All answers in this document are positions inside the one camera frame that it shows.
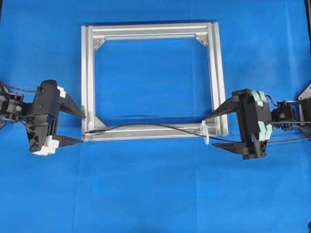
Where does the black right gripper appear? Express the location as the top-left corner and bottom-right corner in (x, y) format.
(206, 89), (273, 160)

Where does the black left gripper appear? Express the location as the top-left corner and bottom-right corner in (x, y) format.
(28, 80), (86, 156)

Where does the black USB cable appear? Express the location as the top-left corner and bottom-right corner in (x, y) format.
(84, 123), (311, 144)

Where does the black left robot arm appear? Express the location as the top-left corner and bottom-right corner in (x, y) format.
(0, 80), (86, 156)

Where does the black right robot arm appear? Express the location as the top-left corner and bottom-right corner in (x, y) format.
(208, 89), (311, 160)

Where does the thin black camera cable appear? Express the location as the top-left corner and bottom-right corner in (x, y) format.
(3, 84), (44, 94)

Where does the aluminium extrusion frame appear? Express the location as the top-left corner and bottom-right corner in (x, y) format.
(81, 22), (228, 141)

